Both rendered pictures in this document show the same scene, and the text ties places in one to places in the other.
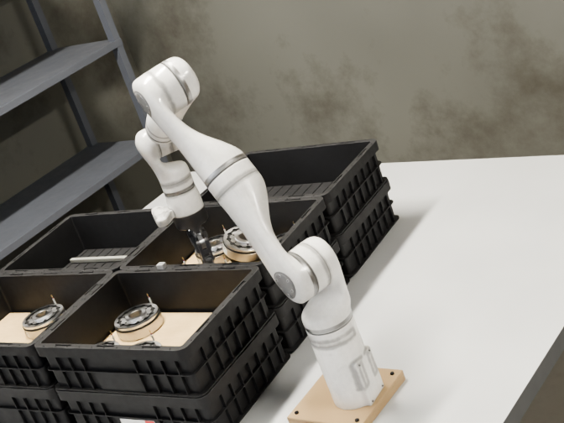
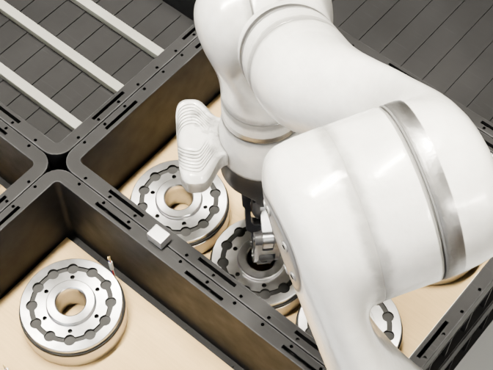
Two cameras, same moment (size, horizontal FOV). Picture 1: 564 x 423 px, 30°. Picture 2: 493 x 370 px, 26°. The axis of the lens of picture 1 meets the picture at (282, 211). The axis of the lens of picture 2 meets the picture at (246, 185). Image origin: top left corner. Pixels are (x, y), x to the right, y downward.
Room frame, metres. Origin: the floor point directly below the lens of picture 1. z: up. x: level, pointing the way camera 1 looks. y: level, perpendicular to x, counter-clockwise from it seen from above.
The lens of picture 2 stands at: (1.62, 0.18, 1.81)
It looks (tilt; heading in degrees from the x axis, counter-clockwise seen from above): 58 degrees down; 3
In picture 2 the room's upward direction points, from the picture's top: straight up
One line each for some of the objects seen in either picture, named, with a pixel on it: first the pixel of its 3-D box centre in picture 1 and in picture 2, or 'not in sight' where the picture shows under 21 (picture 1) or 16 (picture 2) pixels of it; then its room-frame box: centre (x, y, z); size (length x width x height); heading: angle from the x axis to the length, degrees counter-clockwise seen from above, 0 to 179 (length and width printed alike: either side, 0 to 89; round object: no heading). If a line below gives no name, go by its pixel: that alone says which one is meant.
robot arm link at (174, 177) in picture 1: (163, 159); (252, 54); (2.16, 0.20, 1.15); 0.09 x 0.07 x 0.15; 106
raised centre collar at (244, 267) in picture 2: not in sight; (261, 258); (2.13, 0.19, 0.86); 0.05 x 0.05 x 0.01
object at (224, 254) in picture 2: not in sight; (261, 260); (2.13, 0.19, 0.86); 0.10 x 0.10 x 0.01
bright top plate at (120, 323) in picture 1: (136, 316); (71, 305); (2.07, 0.37, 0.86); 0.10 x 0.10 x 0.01
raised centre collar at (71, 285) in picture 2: (135, 315); (70, 302); (2.07, 0.37, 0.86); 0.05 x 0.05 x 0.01
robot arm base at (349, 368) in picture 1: (342, 357); not in sight; (1.71, -0.02, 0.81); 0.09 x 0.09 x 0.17; 53
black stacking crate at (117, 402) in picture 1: (174, 373); not in sight; (1.95, 0.32, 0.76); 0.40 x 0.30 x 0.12; 53
